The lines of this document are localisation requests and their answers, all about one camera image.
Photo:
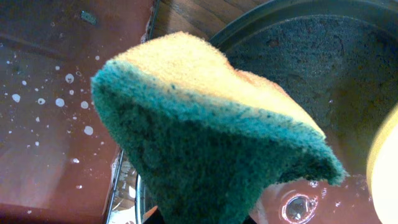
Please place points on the round black tray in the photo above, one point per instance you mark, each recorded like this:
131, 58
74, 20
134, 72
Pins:
338, 60

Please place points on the yellow plate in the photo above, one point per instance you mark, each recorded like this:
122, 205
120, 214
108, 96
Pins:
381, 170

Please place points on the green orange sponge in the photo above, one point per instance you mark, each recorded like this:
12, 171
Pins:
206, 138

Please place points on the rectangular black tray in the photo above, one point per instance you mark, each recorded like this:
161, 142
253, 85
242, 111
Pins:
58, 162

